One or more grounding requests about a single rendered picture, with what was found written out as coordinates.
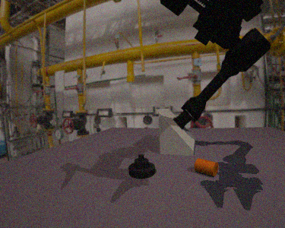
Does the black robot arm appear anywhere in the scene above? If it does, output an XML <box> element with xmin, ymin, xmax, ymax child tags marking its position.
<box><xmin>173</xmin><ymin>0</ymin><xmax>263</xmax><ymax>129</ymax></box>

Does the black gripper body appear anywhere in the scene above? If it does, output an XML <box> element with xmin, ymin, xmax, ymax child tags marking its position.
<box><xmin>177</xmin><ymin>0</ymin><xmax>271</xmax><ymax>72</ymax></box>

